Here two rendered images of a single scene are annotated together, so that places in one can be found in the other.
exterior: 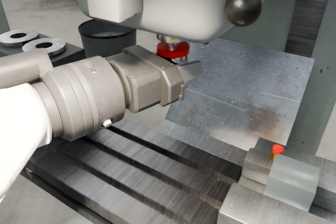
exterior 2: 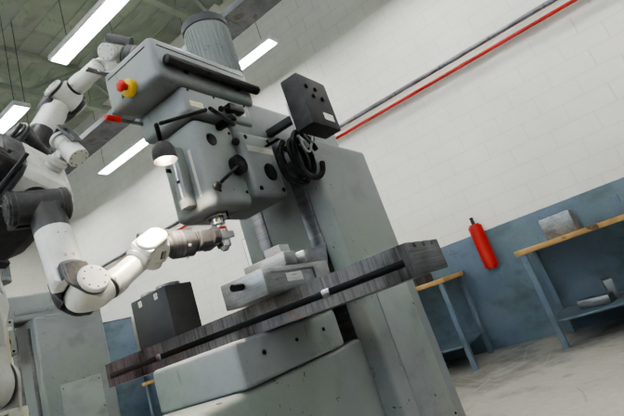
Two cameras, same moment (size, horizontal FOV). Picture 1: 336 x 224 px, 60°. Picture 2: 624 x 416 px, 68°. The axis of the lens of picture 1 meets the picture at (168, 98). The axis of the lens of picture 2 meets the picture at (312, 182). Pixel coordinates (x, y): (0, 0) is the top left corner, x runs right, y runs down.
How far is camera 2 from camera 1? 129 cm
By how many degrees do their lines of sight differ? 49
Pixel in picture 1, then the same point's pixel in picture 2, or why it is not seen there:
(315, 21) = (315, 223)
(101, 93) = (187, 232)
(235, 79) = not seen: hidden behind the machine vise
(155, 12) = (200, 203)
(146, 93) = (205, 236)
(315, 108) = not seen: hidden behind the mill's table
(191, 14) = (208, 197)
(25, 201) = not seen: outside the picture
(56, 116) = (171, 240)
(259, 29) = (295, 244)
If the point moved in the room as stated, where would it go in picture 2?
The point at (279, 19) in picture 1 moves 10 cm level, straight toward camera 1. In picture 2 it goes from (301, 232) to (290, 231)
